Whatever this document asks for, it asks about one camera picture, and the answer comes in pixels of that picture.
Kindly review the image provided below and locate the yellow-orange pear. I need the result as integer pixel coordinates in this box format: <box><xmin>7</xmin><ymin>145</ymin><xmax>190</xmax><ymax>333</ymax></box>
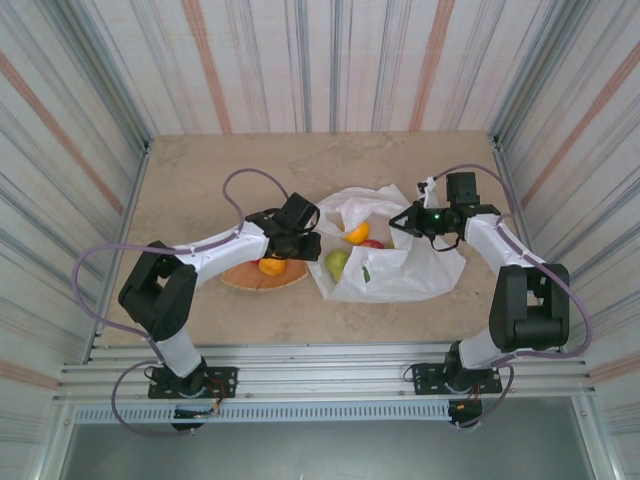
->
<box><xmin>257</xmin><ymin>254</ymin><xmax>287</xmax><ymax>278</ymax></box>

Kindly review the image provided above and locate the aluminium frame post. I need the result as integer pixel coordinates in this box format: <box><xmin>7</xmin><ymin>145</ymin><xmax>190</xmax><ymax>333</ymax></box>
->
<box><xmin>85</xmin><ymin>140</ymin><xmax>153</xmax><ymax>362</ymax></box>
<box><xmin>489</xmin><ymin>132</ymin><xmax>569</xmax><ymax>357</ymax></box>

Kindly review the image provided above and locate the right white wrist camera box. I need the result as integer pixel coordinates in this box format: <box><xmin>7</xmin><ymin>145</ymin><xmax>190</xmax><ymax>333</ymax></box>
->
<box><xmin>416</xmin><ymin>175</ymin><xmax>442</xmax><ymax>209</ymax></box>

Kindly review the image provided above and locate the white plastic bag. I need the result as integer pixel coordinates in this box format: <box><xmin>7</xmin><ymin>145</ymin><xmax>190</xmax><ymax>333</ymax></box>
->
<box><xmin>308</xmin><ymin>183</ymin><xmax>468</xmax><ymax>303</ymax></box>

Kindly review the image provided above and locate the left thin black wrist cable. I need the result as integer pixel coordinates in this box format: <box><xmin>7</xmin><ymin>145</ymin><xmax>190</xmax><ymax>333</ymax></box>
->
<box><xmin>298</xmin><ymin>208</ymin><xmax>323</xmax><ymax>236</ymax></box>

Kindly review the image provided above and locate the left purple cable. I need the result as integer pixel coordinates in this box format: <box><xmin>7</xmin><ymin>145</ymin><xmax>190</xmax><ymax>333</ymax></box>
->
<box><xmin>72</xmin><ymin>167</ymin><xmax>292</xmax><ymax>440</ymax></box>

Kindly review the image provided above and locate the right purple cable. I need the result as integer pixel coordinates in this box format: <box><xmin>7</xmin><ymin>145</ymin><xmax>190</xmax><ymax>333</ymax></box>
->
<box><xmin>431</xmin><ymin>164</ymin><xmax>597</xmax><ymax>431</ymax></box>

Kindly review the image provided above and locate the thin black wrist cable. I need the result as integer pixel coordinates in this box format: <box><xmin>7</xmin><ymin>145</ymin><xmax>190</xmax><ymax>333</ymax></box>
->
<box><xmin>428</xmin><ymin>233</ymin><xmax>463</xmax><ymax>253</ymax></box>
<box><xmin>298</xmin><ymin>208</ymin><xmax>323</xmax><ymax>236</ymax></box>

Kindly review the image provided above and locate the green pear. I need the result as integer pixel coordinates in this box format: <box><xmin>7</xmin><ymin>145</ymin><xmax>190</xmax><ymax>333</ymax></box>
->
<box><xmin>324</xmin><ymin>248</ymin><xmax>351</xmax><ymax>283</ymax></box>

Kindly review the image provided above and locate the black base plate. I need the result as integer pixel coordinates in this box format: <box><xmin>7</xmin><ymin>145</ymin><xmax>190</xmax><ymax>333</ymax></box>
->
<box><xmin>411</xmin><ymin>361</ymin><xmax>503</xmax><ymax>397</ymax></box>
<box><xmin>147</xmin><ymin>365</ymin><xmax>239</xmax><ymax>401</ymax></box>

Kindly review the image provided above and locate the right thin black wrist cable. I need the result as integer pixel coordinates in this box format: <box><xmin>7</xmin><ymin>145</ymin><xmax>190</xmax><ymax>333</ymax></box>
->
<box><xmin>428</xmin><ymin>233</ymin><xmax>463</xmax><ymax>253</ymax></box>

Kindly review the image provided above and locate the perforated grey cable tray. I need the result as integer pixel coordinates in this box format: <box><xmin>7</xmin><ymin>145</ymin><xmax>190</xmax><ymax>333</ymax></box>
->
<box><xmin>73</xmin><ymin>403</ymin><xmax>452</xmax><ymax>425</ymax></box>

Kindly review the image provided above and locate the aluminium mounting rail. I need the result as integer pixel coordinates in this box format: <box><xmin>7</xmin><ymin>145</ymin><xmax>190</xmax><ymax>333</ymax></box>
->
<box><xmin>51</xmin><ymin>341</ymin><xmax>597</xmax><ymax>402</ymax></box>

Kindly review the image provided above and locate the black under-rail clamp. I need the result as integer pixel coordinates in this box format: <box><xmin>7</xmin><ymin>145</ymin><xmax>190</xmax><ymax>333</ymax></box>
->
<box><xmin>447</xmin><ymin>399</ymin><xmax>485</xmax><ymax>432</ymax></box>
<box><xmin>170</xmin><ymin>407</ymin><xmax>207</xmax><ymax>433</ymax></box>

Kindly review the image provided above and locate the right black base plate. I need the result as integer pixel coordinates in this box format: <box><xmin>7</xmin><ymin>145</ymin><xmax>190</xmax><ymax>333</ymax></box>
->
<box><xmin>411</xmin><ymin>361</ymin><xmax>503</xmax><ymax>397</ymax></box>

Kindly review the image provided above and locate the wooden plate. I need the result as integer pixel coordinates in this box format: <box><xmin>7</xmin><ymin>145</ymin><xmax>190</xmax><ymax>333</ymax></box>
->
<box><xmin>220</xmin><ymin>256</ymin><xmax>310</xmax><ymax>292</ymax></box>

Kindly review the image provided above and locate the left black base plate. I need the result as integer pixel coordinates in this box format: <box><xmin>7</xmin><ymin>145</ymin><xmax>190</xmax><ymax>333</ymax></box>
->
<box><xmin>147</xmin><ymin>365</ymin><xmax>239</xmax><ymax>401</ymax></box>

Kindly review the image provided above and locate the purple cable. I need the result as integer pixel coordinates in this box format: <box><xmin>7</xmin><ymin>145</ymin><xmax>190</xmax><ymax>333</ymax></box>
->
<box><xmin>72</xmin><ymin>167</ymin><xmax>292</xmax><ymax>440</ymax></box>
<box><xmin>431</xmin><ymin>164</ymin><xmax>597</xmax><ymax>431</ymax></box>

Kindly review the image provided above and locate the yellow-orange orange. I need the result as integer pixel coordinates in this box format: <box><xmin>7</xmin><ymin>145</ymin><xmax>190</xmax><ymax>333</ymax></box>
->
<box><xmin>343</xmin><ymin>221</ymin><xmax>372</xmax><ymax>246</ymax></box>

